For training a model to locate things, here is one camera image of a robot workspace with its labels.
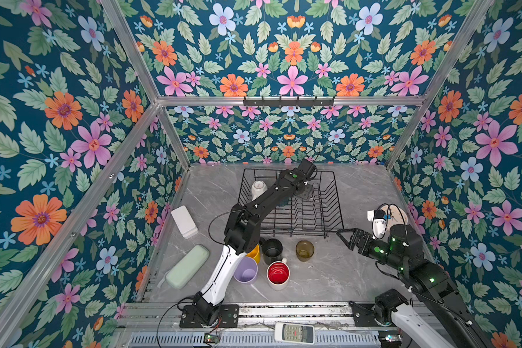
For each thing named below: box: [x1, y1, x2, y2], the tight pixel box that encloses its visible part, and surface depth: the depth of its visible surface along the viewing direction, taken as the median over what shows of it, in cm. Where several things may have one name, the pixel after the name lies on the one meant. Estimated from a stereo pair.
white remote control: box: [274, 321, 316, 345], surface depth 71 cm
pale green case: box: [165, 244, 211, 290], surface depth 84 cm
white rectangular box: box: [170, 205, 198, 240], surface depth 95 cm
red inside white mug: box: [266, 257, 291, 291], surface depth 79 cm
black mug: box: [258, 237, 283, 266], surface depth 84 cm
